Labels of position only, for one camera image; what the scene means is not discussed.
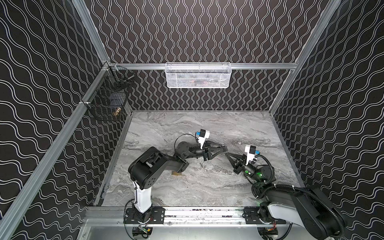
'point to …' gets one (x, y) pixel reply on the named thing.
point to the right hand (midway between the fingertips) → (227, 154)
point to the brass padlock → (176, 173)
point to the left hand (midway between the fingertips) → (227, 151)
